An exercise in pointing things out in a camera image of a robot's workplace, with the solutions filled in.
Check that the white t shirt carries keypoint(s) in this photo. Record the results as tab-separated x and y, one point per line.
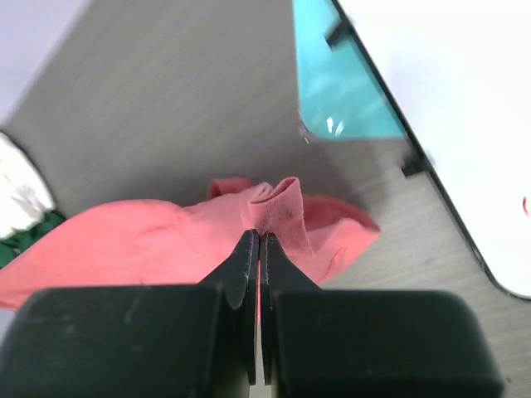
25	198

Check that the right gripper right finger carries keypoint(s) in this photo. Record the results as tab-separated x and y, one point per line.
367	343

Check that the pink t shirt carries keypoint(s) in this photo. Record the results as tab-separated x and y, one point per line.
158	242

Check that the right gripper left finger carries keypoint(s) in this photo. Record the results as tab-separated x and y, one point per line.
173	340

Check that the white dry-erase board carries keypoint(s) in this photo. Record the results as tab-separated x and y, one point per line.
458	75

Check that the green t shirt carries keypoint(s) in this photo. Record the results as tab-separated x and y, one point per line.
15	245

